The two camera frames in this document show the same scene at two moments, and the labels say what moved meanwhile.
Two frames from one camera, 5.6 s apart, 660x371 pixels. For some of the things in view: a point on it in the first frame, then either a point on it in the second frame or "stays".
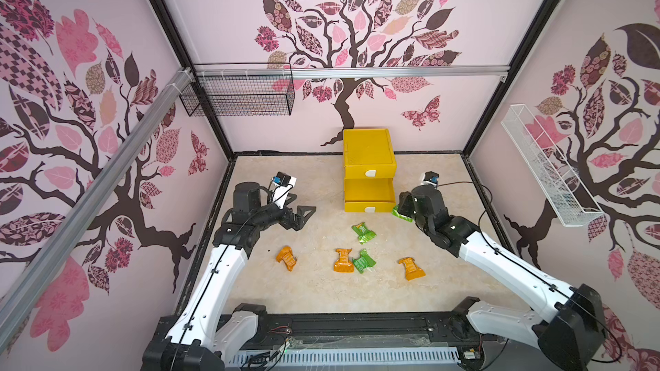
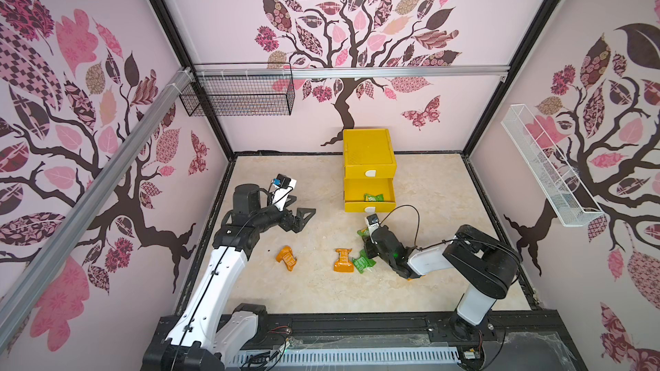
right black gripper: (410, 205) to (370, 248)
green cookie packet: (395, 212) to (368, 197)
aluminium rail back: (350, 72) stays
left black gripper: (296, 223) stays
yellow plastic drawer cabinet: (369, 166) stays
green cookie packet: (363, 261) stays
